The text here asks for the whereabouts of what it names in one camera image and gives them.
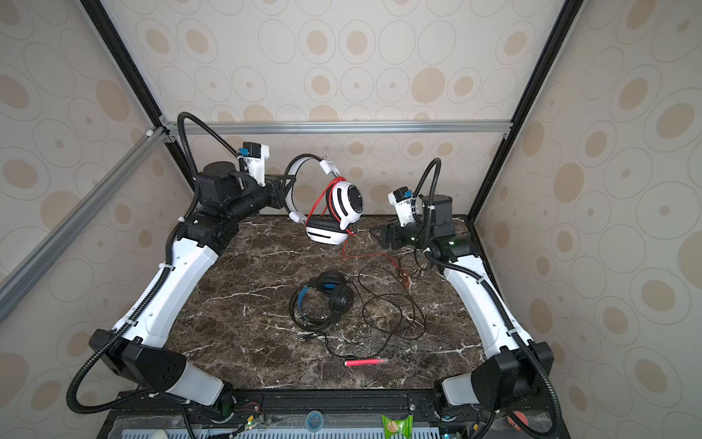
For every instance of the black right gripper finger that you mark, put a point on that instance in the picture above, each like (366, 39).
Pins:
(381, 229)
(382, 239)

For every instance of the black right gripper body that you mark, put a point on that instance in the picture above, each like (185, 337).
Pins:
(407, 236)

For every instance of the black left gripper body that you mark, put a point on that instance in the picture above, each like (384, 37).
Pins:
(257, 198)

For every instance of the white black headphones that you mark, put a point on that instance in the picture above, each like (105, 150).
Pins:
(337, 209)

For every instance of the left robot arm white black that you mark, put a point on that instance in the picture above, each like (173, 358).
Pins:
(226, 193)

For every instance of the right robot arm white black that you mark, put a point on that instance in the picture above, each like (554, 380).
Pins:
(514, 378)

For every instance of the black blue headphones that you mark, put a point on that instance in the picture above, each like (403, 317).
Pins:
(340, 299)

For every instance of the pink marker pen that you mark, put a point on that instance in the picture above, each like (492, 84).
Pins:
(366, 362)

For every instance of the green snack packet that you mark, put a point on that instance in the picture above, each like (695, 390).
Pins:
(402, 428)

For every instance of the blue tape roll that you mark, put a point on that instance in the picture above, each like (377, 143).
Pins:
(314, 422)

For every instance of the red round object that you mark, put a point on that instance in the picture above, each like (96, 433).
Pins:
(517, 420)

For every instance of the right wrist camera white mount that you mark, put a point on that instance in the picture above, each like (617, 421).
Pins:
(406, 206)

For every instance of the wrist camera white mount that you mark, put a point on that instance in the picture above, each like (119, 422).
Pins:
(406, 206)
(252, 157)

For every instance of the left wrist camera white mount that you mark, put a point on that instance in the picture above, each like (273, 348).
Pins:
(252, 157)

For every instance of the aluminium back rail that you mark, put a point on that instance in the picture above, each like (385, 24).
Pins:
(363, 127)

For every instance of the aluminium rail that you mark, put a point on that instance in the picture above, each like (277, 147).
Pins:
(363, 127)
(23, 279)

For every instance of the black corner frame post left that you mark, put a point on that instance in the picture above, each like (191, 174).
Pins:
(106, 30)

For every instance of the black corner frame post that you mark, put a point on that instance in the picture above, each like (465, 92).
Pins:
(106, 30)
(558, 34)

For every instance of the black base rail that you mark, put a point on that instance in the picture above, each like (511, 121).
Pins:
(281, 414)

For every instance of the aluminium left rail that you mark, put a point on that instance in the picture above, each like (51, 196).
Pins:
(23, 279)

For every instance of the black corner frame post right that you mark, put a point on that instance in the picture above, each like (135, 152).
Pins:
(558, 34)

